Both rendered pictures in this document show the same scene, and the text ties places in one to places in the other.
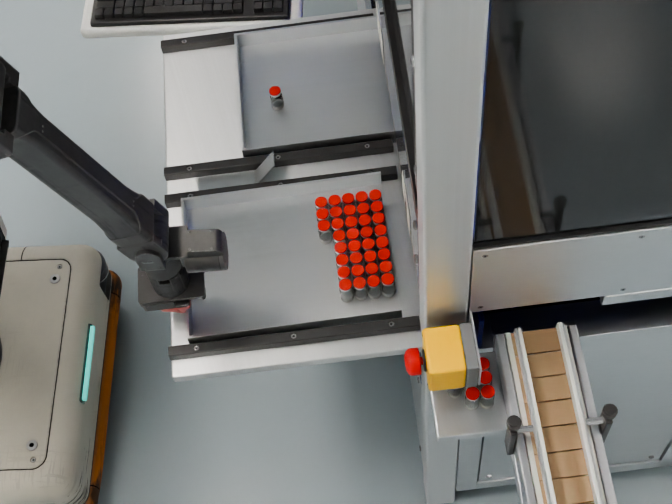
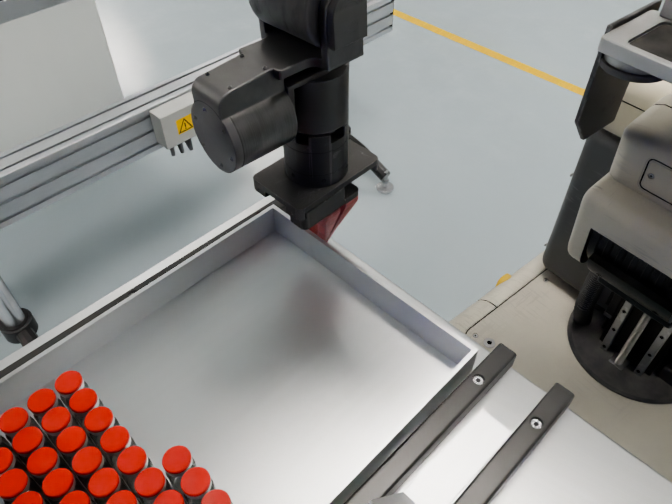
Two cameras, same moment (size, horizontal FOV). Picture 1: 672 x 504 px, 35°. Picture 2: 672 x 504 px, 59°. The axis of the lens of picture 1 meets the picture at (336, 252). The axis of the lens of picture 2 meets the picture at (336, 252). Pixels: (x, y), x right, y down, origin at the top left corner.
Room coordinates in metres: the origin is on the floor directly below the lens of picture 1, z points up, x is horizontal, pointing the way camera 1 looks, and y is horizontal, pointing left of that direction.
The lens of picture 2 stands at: (1.08, -0.05, 1.34)
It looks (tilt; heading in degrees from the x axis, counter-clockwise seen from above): 47 degrees down; 132
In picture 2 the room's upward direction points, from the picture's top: straight up
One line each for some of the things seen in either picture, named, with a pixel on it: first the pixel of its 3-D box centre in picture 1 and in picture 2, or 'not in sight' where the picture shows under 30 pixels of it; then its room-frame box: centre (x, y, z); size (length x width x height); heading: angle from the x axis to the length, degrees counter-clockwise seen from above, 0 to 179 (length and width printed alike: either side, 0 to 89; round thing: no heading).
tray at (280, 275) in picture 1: (288, 257); (224, 392); (0.85, 0.08, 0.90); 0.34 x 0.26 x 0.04; 88
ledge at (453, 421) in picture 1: (476, 394); not in sight; (0.57, -0.18, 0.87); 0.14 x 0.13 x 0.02; 87
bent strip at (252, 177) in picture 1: (235, 172); (447, 464); (1.02, 0.15, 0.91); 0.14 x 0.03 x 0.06; 87
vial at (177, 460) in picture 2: (325, 231); (182, 472); (0.88, 0.01, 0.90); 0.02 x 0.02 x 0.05
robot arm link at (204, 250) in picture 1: (182, 242); (273, 72); (0.78, 0.22, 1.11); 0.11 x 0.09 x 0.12; 85
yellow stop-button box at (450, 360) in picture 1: (448, 357); not in sight; (0.59, -0.14, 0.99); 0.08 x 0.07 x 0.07; 87
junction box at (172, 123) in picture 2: not in sight; (179, 120); (-0.02, 0.60, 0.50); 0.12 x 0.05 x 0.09; 87
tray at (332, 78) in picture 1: (333, 84); not in sight; (1.18, -0.04, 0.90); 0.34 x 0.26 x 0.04; 87
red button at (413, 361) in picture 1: (417, 361); not in sight; (0.59, -0.09, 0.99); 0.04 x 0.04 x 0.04; 87
